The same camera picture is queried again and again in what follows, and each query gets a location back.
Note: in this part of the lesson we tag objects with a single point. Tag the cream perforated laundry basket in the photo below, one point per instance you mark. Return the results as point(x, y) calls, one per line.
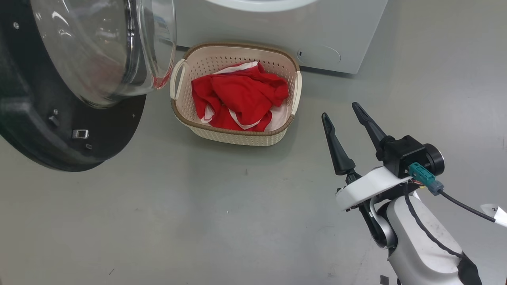
point(237, 136)

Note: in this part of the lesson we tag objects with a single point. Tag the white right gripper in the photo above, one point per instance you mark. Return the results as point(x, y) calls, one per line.
point(368, 186)

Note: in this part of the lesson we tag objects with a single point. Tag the round black glass washing machine door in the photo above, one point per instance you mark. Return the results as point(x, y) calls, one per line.
point(23, 99)

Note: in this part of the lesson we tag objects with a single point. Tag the red garment with white stripes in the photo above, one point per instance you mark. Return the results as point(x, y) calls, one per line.
point(241, 95)

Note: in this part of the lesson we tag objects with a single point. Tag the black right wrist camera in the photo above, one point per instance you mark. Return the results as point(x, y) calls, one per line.
point(408, 154)

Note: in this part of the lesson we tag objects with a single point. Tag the white washing machine body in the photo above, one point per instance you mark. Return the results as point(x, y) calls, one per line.
point(336, 31)

